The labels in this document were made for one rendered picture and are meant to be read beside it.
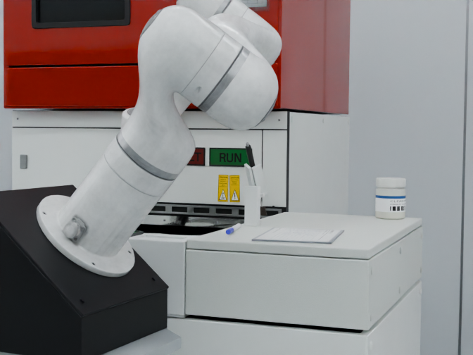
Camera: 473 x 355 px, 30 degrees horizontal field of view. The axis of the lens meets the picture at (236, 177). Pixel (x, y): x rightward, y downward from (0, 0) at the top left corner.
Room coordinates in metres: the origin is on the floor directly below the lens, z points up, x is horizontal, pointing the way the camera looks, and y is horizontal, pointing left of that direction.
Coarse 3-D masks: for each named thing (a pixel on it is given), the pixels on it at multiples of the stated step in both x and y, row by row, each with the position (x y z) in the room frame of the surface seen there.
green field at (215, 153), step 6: (210, 150) 2.29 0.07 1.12; (216, 150) 2.29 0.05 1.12; (222, 150) 2.28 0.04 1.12; (228, 150) 2.28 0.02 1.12; (234, 150) 2.27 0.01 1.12; (240, 150) 2.27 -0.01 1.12; (210, 156) 2.29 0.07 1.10; (216, 156) 2.29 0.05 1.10; (222, 156) 2.28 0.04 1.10; (228, 156) 2.28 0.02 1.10; (234, 156) 2.27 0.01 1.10; (240, 156) 2.27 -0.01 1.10; (246, 156) 2.26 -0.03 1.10; (210, 162) 2.29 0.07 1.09; (216, 162) 2.29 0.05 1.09; (222, 162) 2.28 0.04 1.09; (228, 162) 2.28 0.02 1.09; (234, 162) 2.27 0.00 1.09; (240, 162) 2.27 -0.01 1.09; (246, 162) 2.26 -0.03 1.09
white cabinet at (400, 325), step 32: (416, 288) 2.03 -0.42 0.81; (192, 320) 1.64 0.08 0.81; (224, 320) 1.64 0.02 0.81; (256, 320) 1.63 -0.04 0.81; (384, 320) 1.67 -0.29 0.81; (416, 320) 2.04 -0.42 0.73; (192, 352) 1.64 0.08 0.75; (224, 352) 1.61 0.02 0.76; (256, 352) 1.59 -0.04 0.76; (288, 352) 1.57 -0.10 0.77; (320, 352) 1.55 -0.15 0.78; (352, 352) 1.53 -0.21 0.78; (384, 352) 1.67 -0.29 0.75; (416, 352) 2.05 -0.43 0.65
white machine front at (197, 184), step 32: (32, 128) 2.49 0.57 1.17; (64, 128) 2.45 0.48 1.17; (96, 128) 2.42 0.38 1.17; (192, 128) 2.32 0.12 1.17; (224, 128) 2.29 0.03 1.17; (256, 128) 2.25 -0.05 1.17; (288, 128) 2.24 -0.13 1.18; (32, 160) 2.49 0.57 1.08; (64, 160) 2.45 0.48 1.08; (96, 160) 2.41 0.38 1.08; (256, 160) 2.25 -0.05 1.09; (288, 160) 2.24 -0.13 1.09; (192, 192) 2.32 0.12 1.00; (288, 192) 2.25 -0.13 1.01
